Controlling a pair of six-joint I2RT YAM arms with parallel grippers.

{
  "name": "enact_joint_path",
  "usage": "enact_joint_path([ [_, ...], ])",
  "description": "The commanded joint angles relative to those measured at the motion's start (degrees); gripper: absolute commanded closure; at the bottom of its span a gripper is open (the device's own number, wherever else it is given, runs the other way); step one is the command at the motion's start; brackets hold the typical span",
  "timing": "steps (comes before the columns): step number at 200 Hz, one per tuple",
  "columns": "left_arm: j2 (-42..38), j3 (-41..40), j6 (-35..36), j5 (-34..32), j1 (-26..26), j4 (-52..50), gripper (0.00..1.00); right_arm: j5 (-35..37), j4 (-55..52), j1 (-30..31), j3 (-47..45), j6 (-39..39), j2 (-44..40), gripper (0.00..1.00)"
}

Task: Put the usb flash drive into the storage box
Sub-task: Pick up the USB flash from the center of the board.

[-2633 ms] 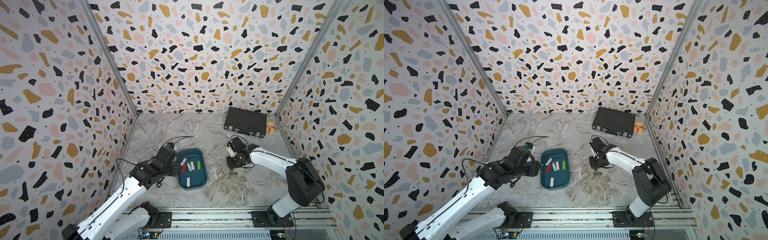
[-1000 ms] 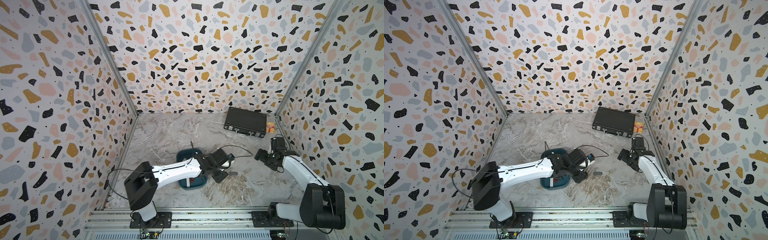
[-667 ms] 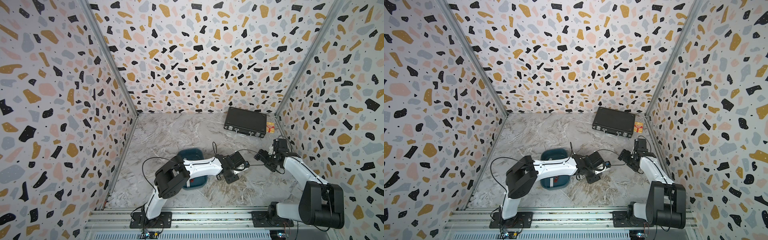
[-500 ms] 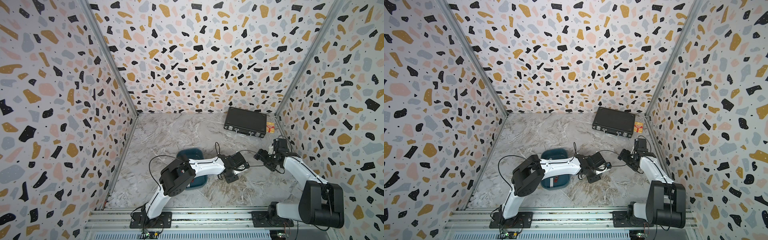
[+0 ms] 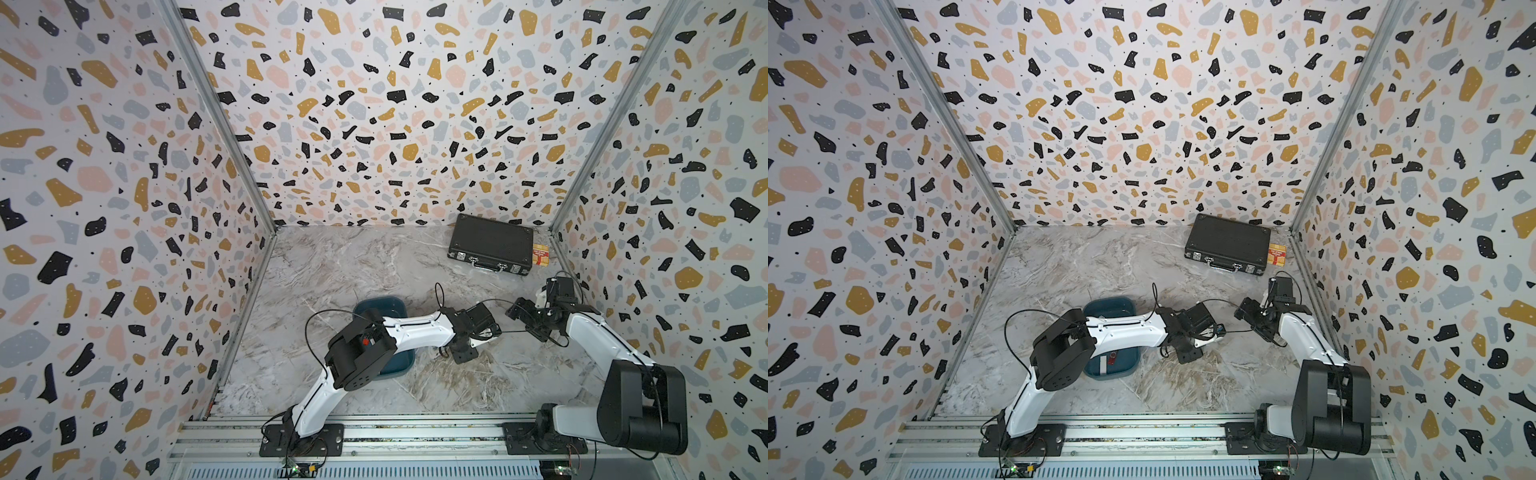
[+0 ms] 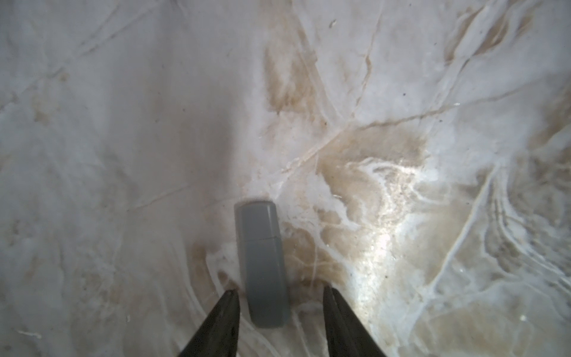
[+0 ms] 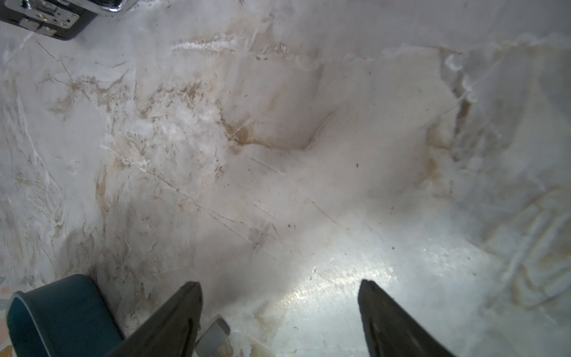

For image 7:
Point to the grey usb flash drive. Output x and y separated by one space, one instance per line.
212 337

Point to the teal plastic storage box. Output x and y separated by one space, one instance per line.
68 317

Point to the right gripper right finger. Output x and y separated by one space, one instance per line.
389 330

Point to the black briefcase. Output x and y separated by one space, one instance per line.
60 19

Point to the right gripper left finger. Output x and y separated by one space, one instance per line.
172 330

